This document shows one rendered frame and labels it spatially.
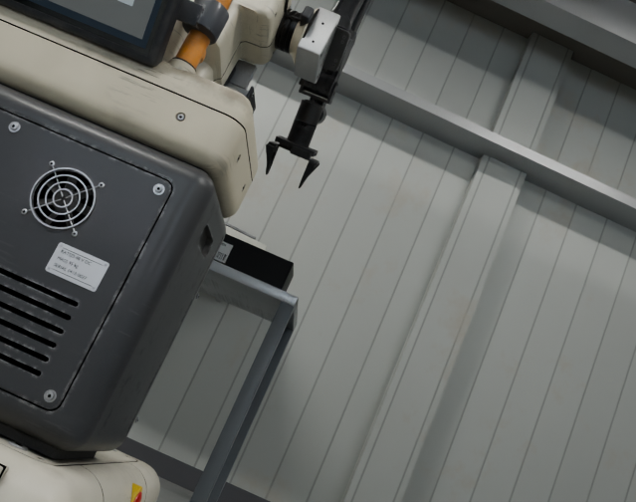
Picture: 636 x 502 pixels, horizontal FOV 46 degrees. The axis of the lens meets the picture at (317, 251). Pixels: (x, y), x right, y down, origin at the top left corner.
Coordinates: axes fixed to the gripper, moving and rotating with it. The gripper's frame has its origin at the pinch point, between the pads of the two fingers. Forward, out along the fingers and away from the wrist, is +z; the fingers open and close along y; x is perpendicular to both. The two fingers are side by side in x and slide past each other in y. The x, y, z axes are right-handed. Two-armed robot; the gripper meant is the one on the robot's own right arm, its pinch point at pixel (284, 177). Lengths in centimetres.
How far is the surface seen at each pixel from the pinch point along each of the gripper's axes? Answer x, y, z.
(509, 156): -297, -83, -27
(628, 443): -268, -216, 105
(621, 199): -296, -156, -28
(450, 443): -240, -114, 139
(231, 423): -3, -10, 67
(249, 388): -8, -11, 58
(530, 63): -339, -76, -89
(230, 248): -34.3, 12.6, 30.5
